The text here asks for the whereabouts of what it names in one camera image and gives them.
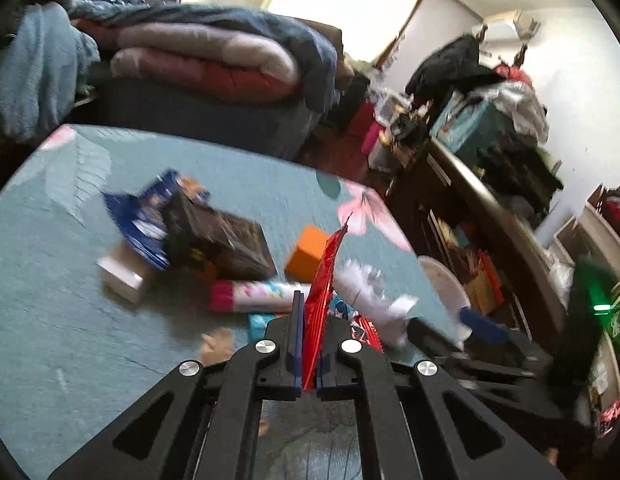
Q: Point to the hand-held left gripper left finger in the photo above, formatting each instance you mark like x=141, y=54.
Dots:
x=296, y=340

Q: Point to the pink white tube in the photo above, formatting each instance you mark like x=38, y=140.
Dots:
x=255, y=295

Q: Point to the white wastebasket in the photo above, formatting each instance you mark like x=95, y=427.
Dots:
x=440, y=280

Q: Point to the orange box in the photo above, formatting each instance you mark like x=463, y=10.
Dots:
x=307, y=255

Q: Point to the light blue blanket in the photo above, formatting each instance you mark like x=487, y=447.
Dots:
x=35, y=70

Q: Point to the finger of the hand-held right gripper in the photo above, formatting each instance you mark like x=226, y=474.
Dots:
x=427, y=334
x=482, y=326

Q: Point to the grey bed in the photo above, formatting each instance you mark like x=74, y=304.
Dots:
x=190, y=120

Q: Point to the white air conditioner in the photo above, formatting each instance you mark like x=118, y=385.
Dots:
x=510, y=25

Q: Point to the orange paper bag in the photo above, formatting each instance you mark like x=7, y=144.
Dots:
x=485, y=280

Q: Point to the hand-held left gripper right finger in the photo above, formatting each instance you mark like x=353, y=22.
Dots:
x=326, y=377

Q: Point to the teal cardboard box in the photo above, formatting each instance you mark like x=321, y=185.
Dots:
x=470, y=125

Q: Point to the red bag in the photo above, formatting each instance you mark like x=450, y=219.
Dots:
x=360, y=115

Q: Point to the teal floral tablecloth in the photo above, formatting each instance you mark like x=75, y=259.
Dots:
x=65, y=285

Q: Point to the bright window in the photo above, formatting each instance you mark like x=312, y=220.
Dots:
x=340, y=5

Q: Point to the black jacket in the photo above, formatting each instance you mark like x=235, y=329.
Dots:
x=455, y=67

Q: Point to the white pink box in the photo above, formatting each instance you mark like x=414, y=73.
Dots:
x=117, y=272

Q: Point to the dark brown snack bag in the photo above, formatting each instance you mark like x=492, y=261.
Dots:
x=225, y=240

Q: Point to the red white snack packet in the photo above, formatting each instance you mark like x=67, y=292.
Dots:
x=365, y=332

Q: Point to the white cloth pile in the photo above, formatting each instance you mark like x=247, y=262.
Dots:
x=520, y=102

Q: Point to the teal packet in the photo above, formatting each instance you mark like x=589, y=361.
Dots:
x=262, y=325

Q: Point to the dark wooden cabinet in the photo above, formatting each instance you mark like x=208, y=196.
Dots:
x=495, y=230

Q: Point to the black bag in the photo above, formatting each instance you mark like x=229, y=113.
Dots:
x=520, y=170

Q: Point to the white paper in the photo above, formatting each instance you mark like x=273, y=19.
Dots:
x=360, y=285

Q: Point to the tan paper scrap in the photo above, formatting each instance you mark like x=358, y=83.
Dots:
x=217, y=345

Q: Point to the pink quilt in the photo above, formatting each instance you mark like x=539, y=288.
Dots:
x=200, y=60

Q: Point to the blue snack packet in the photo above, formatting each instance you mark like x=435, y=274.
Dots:
x=140, y=215

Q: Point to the red foil wrapper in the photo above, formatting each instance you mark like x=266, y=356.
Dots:
x=322, y=280

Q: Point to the white storage box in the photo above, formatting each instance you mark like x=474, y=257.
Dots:
x=590, y=240

